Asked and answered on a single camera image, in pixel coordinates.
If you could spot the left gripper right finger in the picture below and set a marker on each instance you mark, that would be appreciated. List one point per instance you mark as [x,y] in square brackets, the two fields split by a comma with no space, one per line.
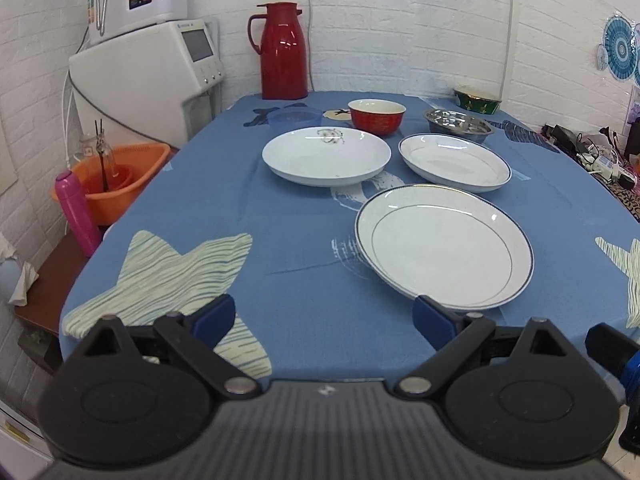
[456,339]

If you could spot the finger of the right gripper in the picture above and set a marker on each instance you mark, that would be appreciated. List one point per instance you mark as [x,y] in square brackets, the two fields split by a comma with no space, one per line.
[614,351]

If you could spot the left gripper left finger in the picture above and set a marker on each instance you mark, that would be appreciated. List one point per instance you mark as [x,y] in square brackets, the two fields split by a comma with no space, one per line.
[190,340]

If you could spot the white blue-rimmed deep plate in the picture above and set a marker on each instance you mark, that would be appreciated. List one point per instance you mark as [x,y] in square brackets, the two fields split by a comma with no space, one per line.
[454,162]

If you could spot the stainless steel bowl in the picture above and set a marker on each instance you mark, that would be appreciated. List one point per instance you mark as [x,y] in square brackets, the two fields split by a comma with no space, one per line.
[458,124]

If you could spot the white deep plate floral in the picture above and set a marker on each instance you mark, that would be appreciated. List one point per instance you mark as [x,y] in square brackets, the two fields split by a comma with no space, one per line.
[325,157]

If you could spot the red ceramic bowl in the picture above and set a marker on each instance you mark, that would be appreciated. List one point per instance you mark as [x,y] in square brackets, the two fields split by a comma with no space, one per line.
[379,117]

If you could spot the blue translucent plastic bowl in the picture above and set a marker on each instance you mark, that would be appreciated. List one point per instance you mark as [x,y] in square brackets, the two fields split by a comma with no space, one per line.
[295,117]

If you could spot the brown wooden side table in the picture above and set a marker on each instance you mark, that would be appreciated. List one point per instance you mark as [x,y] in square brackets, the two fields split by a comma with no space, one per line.
[46,298]

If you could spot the leopard print cloth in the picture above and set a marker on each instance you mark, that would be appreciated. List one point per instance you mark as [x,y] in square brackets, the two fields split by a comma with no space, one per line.
[630,200]

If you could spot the crumpled white tissue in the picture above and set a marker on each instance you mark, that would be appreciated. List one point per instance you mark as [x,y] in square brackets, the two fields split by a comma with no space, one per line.
[16,276]

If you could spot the orange plastic basin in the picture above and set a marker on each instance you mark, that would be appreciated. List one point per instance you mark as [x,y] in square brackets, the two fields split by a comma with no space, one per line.
[137,165]

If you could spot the pink water bottle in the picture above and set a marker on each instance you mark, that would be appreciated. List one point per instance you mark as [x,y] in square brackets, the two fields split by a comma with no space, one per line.
[72,200]

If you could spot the white power strip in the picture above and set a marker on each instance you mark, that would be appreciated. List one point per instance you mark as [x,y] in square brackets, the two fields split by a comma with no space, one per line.
[608,168]

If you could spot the glass bottle in basin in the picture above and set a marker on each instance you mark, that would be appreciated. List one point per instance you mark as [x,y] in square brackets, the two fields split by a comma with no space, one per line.
[95,144]

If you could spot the green gold-rimmed bowl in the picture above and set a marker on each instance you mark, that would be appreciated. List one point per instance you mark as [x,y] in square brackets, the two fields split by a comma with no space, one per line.
[477,102]

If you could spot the white countertop appliance with screen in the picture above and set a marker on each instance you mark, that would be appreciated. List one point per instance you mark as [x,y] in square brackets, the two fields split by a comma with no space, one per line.
[161,83]

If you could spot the red thermos jug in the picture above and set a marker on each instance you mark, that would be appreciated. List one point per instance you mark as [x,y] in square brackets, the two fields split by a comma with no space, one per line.
[278,39]

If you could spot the blue round wall decoration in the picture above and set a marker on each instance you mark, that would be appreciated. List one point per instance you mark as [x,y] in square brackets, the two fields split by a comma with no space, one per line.
[618,52]

